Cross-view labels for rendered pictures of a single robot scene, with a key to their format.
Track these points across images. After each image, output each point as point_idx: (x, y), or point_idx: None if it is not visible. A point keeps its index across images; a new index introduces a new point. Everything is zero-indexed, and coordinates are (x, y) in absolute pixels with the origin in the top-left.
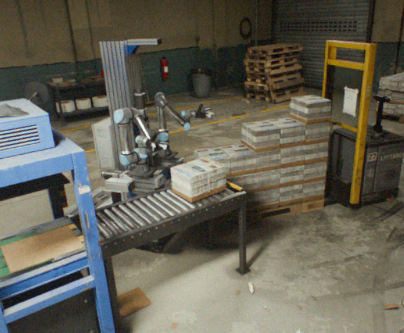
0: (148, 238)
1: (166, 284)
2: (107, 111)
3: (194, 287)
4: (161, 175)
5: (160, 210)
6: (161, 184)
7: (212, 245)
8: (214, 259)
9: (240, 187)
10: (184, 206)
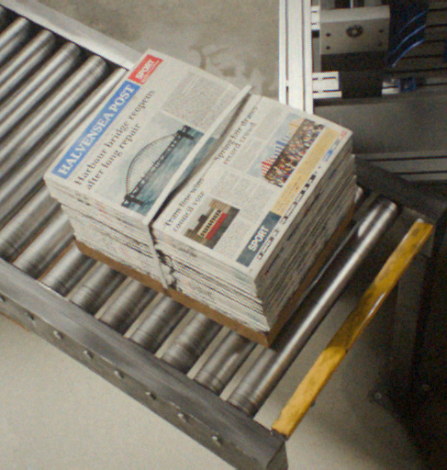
0: None
1: (130, 329)
2: None
3: (134, 423)
4: (370, 16)
5: None
6: (354, 50)
7: (393, 393)
8: (318, 432)
9: (289, 419)
10: (44, 236)
